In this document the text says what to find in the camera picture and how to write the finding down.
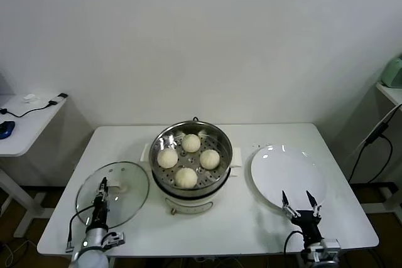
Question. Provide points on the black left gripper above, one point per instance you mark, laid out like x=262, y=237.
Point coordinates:
x=100, y=214

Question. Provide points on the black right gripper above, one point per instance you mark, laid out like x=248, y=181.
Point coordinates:
x=309, y=221

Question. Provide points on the round glass pot lid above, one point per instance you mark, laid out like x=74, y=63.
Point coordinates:
x=132, y=186

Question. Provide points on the white steamed baozi bun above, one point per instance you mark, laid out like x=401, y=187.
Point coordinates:
x=186, y=177
x=167, y=158
x=209, y=159
x=191, y=142

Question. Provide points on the stainless steel steamer basket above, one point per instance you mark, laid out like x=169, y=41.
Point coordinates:
x=220, y=183

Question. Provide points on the white round plate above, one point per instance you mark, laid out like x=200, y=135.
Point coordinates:
x=282, y=170

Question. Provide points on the white electric pot base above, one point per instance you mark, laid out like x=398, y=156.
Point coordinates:
x=188, y=205

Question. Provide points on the white side table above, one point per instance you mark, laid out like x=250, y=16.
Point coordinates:
x=31, y=130

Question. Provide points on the blue computer mouse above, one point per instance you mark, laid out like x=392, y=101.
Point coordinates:
x=7, y=130

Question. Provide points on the small white crumpled tissue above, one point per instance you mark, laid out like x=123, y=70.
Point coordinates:
x=30, y=98

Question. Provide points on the white side desk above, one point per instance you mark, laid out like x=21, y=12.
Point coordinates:
x=392, y=93

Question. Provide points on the mint green appliance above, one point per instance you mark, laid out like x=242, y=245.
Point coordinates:
x=394, y=73

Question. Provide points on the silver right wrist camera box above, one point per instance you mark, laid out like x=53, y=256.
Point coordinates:
x=328, y=246

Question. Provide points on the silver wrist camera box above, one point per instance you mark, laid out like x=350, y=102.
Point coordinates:
x=114, y=238
x=328, y=246

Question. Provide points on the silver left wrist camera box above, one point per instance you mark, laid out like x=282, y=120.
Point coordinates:
x=114, y=238

